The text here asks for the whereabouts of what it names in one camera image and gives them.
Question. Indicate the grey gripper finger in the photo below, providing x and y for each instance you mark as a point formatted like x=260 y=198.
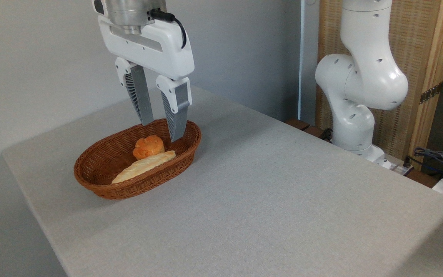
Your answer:
x=141 y=92
x=179 y=100

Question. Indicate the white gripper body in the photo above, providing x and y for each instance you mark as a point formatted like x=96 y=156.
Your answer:
x=156 y=50

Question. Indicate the orange flower-shaped bread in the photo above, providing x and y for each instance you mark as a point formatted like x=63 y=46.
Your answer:
x=148 y=147

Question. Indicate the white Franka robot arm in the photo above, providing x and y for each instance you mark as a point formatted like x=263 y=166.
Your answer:
x=367 y=77

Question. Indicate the pale long braided bread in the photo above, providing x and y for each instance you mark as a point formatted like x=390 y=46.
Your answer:
x=142 y=166

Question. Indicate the brown wicker basket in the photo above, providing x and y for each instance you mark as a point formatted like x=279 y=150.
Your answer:
x=102 y=161

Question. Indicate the black plug on base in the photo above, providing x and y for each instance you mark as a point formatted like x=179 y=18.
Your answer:
x=407 y=161

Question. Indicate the woven wood-framed screen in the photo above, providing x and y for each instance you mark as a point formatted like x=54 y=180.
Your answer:
x=417 y=46

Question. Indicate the black screen hinge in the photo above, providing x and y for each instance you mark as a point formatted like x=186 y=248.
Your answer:
x=431 y=93

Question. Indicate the white vertical wall trim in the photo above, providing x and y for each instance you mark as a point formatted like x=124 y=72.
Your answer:
x=302 y=57

